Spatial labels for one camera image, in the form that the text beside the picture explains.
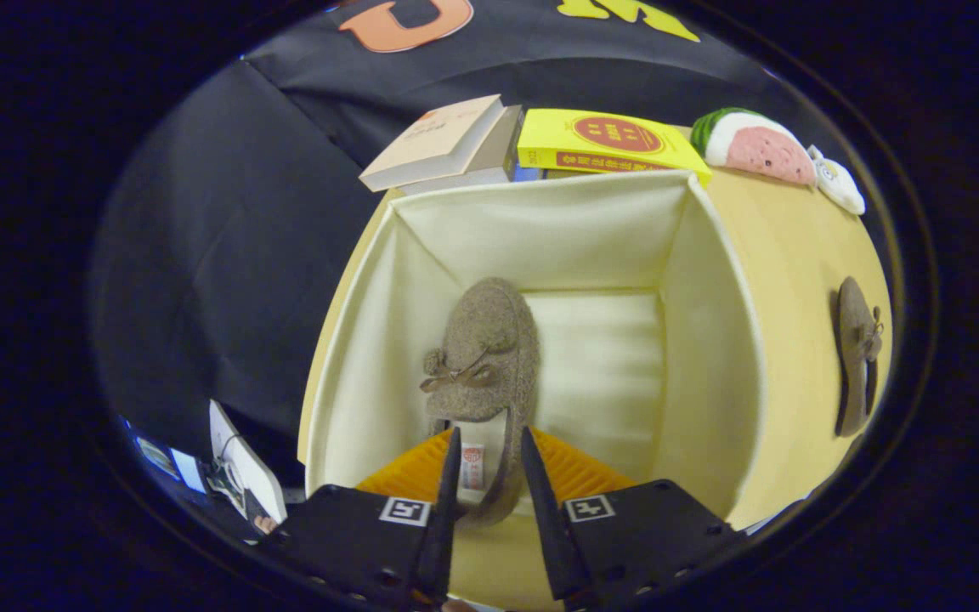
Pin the yellow book with red circle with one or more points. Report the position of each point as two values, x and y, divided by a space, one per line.
608 140

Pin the blue paperback book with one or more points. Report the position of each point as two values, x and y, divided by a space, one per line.
525 173

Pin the white plush toy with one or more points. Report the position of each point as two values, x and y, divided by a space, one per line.
838 183

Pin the grey paperback book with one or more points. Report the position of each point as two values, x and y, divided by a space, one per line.
498 157

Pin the beige paperback book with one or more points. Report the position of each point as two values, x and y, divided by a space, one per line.
434 140

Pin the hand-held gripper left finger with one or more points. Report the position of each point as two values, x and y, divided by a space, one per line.
449 510

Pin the black backdrop cloth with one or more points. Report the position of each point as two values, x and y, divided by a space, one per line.
200 255

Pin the watermelon slice plush toy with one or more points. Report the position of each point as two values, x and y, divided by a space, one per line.
757 149

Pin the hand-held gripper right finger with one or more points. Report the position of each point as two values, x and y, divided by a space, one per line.
545 510

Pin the brown fuzzy shoe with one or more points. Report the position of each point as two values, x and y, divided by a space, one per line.
855 340
489 340

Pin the white paper sheet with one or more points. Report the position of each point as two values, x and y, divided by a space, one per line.
247 463

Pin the beige fabric storage box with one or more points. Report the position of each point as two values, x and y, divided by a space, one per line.
591 238

